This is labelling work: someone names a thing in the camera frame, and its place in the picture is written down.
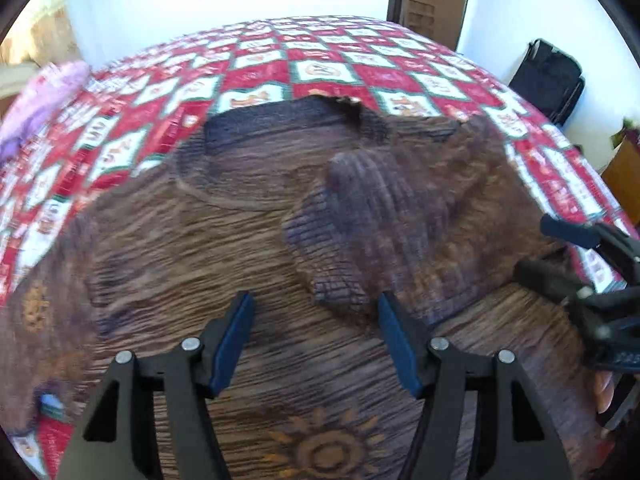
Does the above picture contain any red checked printed blanket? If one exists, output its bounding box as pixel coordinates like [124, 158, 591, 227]
[0, 16, 638, 476]

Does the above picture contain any cream curtain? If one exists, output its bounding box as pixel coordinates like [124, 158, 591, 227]
[0, 0, 83, 66]

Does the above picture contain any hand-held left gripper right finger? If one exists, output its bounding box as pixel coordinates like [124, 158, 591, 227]
[377, 291, 576, 480]

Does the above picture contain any purple cloth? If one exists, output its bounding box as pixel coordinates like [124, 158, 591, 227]
[0, 60, 93, 161]

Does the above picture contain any wooden cabinet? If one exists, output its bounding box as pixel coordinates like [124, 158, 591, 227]
[600, 137, 640, 221]

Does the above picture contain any black bag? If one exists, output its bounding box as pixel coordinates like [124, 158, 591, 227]
[507, 38, 586, 128]

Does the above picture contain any brown knitted sweater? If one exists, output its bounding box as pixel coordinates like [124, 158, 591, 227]
[0, 96, 608, 480]

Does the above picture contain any person's right hand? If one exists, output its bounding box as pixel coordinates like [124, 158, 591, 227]
[593, 372, 617, 414]

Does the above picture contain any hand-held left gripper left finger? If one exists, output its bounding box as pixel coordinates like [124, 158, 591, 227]
[57, 291, 257, 480]

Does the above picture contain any brown wooden door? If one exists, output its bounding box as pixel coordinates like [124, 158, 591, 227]
[387, 0, 476, 51]

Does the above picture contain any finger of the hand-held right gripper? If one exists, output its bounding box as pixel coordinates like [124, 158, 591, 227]
[514, 258, 596, 307]
[540, 215, 640, 272]

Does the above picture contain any potted plant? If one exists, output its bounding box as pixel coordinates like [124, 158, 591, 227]
[610, 117, 640, 153]

